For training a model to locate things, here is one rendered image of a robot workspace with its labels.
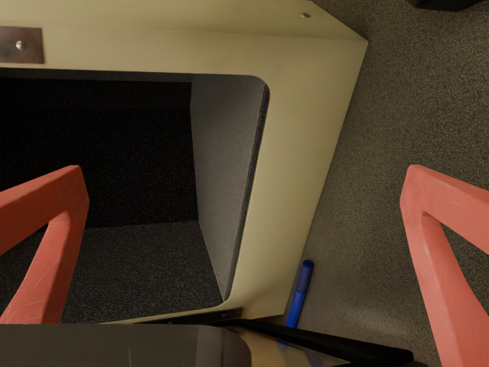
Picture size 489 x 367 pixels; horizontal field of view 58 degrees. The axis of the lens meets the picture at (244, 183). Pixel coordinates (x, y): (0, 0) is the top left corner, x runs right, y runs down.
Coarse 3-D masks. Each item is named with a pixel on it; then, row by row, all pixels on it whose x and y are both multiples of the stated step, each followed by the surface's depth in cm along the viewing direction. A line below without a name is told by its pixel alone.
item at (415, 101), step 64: (320, 0) 40; (384, 0) 31; (384, 64) 31; (448, 64) 26; (384, 128) 32; (448, 128) 26; (384, 192) 32; (320, 256) 42; (384, 256) 32; (320, 320) 42; (384, 320) 33
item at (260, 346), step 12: (240, 336) 37; (252, 336) 36; (264, 336) 35; (252, 348) 31; (264, 348) 30; (276, 348) 30; (288, 348) 29; (300, 348) 29; (252, 360) 27; (264, 360) 26; (276, 360) 26; (288, 360) 26; (300, 360) 25; (312, 360) 25; (324, 360) 25; (336, 360) 24
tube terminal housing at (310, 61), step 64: (0, 0) 28; (64, 0) 30; (128, 0) 32; (192, 0) 35; (256, 0) 38; (0, 64) 27; (64, 64) 28; (128, 64) 29; (192, 64) 30; (256, 64) 31; (320, 64) 33; (320, 128) 36; (256, 192) 39; (320, 192) 41; (256, 256) 44; (128, 320) 44
